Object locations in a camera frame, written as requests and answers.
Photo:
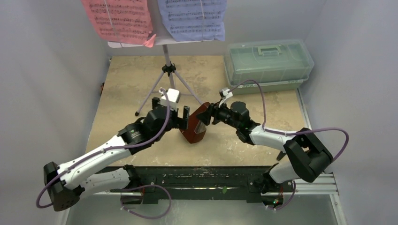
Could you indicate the translucent green storage box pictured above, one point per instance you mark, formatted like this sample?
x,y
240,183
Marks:
x,y
275,65

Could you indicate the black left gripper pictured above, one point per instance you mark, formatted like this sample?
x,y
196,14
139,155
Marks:
x,y
179,122

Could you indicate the black handled tool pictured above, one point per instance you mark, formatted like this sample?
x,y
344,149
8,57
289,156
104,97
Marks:
x,y
280,156

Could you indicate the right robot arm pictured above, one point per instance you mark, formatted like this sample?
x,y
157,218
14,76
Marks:
x,y
308,157

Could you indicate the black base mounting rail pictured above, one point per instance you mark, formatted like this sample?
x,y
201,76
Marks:
x,y
204,183

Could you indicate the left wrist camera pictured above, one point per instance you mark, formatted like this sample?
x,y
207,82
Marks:
x,y
170,97

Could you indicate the brown wooden metronome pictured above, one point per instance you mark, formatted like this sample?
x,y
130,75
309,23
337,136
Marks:
x,y
196,129

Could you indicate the lilac perforated music stand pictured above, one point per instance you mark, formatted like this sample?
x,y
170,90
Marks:
x,y
164,39

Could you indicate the white sheet music pages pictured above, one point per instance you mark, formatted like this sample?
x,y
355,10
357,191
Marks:
x,y
194,20

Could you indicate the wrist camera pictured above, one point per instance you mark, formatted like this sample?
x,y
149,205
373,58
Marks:
x,y
225,95
170,97

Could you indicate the pink paper folder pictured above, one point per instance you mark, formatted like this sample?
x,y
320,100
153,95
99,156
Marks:
x,y
122,21

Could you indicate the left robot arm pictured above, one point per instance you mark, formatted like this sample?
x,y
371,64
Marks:
x,y
67,183

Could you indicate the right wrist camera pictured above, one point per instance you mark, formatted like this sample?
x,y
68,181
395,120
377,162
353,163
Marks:
x,y
225,95

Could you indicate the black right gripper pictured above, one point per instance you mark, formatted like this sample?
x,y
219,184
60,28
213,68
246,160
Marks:
x,y
213,112

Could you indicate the aluminium frame rails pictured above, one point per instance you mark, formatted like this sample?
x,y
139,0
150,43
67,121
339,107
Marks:
x,y
324,184

